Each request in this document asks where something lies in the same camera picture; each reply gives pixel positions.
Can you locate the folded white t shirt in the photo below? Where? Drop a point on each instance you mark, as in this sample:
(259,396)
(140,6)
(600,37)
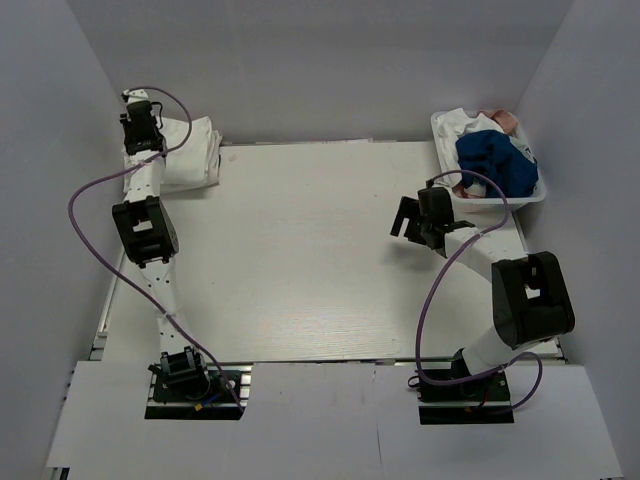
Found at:
(166,189)

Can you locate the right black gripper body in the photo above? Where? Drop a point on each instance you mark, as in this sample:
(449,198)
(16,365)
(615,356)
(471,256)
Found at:
(425,225)

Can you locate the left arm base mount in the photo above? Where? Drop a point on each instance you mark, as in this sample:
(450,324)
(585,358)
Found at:
(197,400)

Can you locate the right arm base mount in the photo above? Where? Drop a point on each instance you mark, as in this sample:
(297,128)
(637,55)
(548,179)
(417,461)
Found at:
(485,401)

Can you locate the white printed t shirt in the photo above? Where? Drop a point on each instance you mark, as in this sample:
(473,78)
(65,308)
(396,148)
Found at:
(448,127)

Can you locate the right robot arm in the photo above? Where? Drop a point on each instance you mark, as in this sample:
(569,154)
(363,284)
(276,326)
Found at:
(529,298)

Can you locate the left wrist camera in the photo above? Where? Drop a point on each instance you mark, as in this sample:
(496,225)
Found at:
(134,95)

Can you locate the white plastic basket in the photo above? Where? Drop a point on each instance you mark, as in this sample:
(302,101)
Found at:
(491,204)

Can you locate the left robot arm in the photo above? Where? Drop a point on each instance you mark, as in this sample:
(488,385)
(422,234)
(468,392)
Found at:
(150,242)

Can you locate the blue t shirt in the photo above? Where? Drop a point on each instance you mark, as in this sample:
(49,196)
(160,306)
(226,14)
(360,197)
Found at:
(493,155)

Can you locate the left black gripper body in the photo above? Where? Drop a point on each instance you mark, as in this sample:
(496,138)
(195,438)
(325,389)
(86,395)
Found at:
(127,127)

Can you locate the pink t shirt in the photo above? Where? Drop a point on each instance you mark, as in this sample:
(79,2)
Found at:
(506,120)

